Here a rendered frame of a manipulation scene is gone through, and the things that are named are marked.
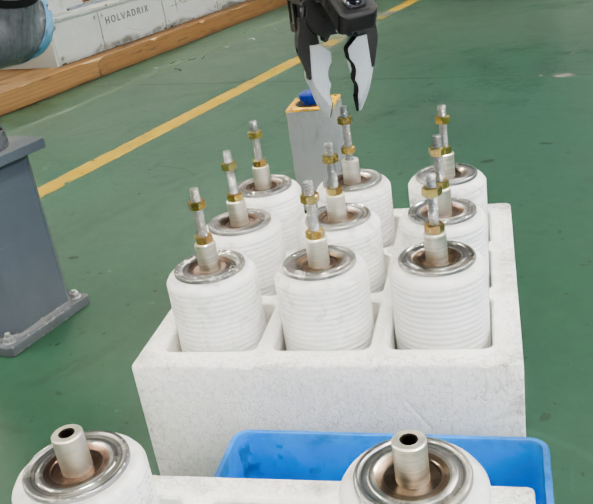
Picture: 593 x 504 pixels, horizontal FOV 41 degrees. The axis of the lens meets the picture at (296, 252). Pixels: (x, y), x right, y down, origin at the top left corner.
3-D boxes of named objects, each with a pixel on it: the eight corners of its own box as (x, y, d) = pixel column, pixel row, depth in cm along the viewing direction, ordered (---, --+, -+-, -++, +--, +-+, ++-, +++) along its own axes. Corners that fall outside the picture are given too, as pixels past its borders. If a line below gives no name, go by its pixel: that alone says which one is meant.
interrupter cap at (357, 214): (337, 239, 87) (336, 233, 86) (292, 225, 92) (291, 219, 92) (384, 215, 91) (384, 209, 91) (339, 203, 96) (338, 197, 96)
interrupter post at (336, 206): (337, 226, 90) (334, 199, 89) (323, 221, 92) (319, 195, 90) (352, 218, 91) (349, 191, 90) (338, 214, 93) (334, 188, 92)
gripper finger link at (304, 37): (331, 76, 97) (332, 1, 93) (335, 79, 95) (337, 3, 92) (293, 78, 95) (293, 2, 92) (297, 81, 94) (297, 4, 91)
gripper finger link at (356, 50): (366, 95, 103) (348, 25, 99) (383, 104, 98) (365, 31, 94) (344, 103, 103) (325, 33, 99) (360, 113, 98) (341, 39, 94)
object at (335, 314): (307, 446, 84) (281, 294, 76) (290, 396, 92) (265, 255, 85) (394, 424, 85) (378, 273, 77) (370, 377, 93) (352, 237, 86)
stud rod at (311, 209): (313, 254, 80) (303, 183, 77) (311, 250, 81) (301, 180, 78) (323, 252, 80) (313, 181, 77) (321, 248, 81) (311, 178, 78)
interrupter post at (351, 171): (365, 182, 102) (363, 158, 100) (351, 188, 100) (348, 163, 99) (353, 179, 103) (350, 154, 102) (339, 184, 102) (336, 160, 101)
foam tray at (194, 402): (166, 501, 89) (129, 365, 82) (253, 323, 124) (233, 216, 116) (528, 515, 80) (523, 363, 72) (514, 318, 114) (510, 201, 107)
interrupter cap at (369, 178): (394, 180, 101) (394, 175, 101) (348, 199, 97) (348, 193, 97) (356, 169, 107) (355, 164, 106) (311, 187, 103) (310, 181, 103)
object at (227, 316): (241, 445, 85) (209, 297, 78) (180, 419, 91) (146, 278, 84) (297, 398, 92) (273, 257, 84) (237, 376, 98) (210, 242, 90)
